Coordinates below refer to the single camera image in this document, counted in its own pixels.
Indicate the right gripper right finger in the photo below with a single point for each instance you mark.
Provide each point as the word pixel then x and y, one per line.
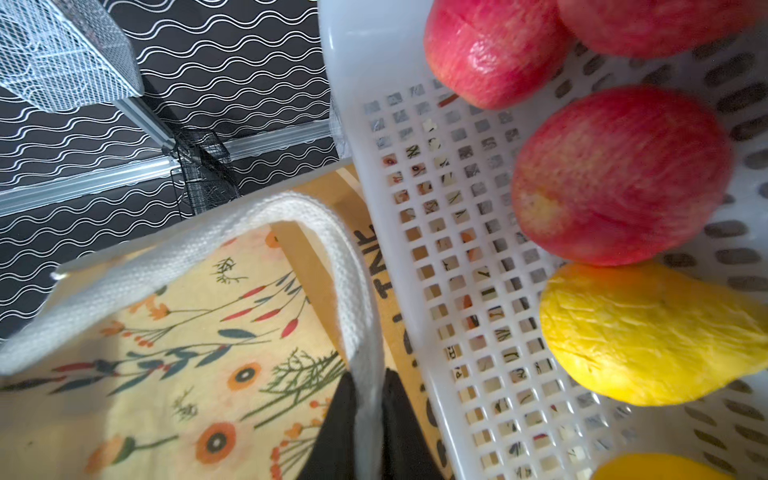
pixel 406 454

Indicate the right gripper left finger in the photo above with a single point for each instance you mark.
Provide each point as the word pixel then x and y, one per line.
pixel 332 456

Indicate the cream canvas grocery bag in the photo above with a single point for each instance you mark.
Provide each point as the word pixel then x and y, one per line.
pixel 214 355

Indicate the yellow bumpy lemon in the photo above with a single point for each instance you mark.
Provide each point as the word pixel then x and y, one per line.
pixel 660 468

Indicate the small yellow lemon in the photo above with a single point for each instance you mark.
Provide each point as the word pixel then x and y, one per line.
pixel 651 336

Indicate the white plastic fruit basket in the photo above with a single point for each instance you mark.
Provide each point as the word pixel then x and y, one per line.
pixel 436 172

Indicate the red apple middle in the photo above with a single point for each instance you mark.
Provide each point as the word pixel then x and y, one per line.
pixel 621 175

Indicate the red apple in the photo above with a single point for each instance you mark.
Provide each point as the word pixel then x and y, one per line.
pixel 645 21
pixel 495 54
pixel 621 175

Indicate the red apple back left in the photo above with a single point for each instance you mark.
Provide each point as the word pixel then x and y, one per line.
pixel 495 54

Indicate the red apple right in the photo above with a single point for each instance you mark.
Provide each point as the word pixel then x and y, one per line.
pixel 645 21

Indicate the black wire wall basket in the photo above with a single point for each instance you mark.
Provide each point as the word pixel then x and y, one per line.
pixel 204 168

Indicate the white wire wall basket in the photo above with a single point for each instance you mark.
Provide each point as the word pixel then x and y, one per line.
pixel 63 55

